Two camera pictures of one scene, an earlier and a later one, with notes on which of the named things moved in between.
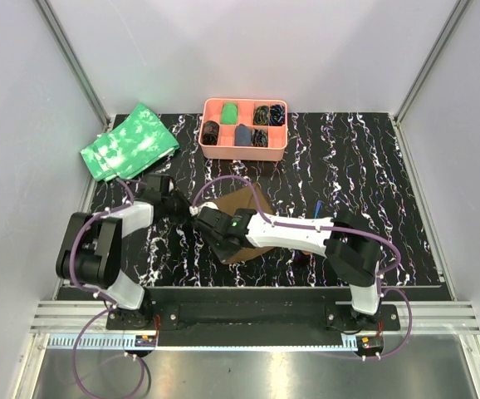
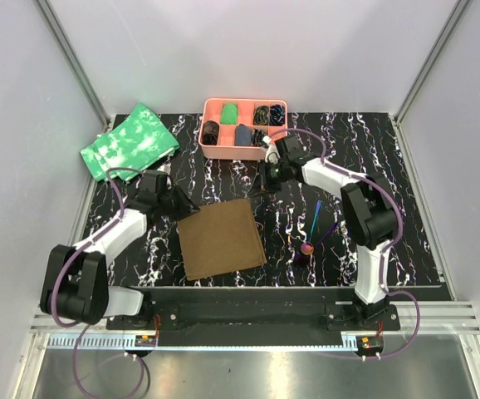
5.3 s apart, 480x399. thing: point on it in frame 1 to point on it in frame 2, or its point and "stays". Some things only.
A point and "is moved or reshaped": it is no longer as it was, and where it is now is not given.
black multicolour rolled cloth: [261, 115] stays
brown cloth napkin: [245, 198] is moved or reshaped
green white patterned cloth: [139, 143] stays
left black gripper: [184, 214] stays
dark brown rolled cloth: [210, 133] stays
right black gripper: [222, 255] to [263, 184]
